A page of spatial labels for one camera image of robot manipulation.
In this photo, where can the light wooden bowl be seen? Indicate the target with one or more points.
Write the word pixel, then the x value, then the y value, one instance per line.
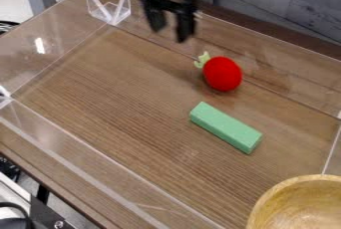
pixel 304 202

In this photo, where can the clear acrylic corner bracket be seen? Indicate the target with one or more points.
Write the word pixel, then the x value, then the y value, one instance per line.
pixel 110 12

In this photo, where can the green rectangular foam block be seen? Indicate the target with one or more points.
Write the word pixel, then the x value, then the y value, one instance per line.
pixel 233 131

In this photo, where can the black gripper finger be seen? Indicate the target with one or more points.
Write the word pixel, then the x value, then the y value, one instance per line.
pixel 157 16
pixel 185 26

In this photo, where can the clear acrylic tray enclosure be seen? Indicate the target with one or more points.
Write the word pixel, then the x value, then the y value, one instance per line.
pixel 94 120

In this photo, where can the red plush fruit green stem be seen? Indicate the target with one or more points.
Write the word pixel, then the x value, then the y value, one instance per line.
pixel 223 73

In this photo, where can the black metal clamp bracket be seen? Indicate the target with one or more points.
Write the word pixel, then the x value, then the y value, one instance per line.
pixel 45 217

